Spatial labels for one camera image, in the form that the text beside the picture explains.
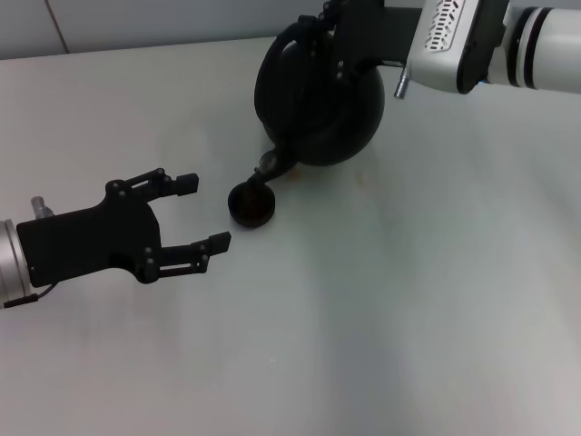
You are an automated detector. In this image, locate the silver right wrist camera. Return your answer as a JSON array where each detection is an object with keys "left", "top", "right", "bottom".
[{"left": 405, "top": 0, "right": 510, "bottom": 95}]

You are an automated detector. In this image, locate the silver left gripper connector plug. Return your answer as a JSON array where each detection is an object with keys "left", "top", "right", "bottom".
[{"left": 30, "top": 195, "right": 54, "bottom": 219}]

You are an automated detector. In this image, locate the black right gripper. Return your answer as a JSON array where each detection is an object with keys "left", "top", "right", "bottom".
[{"left": 296, "top": 0, "right": 422, "bottom": 84}]

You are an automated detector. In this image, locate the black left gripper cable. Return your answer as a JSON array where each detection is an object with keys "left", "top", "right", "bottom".
[{"left": 1, "top": 282, "right": 52, "bottom": 311}]

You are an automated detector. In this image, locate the small dark teacup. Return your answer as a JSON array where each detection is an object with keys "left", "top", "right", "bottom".
[{"left": 226, "top": 179, "right": 279, "bottom": 229}]

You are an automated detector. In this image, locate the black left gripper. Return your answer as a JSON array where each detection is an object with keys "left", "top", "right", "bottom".
[{"left": 16, "top": 167, "right": 233, "bottom": 288}]

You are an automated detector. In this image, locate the black round teapot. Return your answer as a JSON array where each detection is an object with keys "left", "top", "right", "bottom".
[{"left": 244, "top": 15, "right": 388, "bottom": 190}]

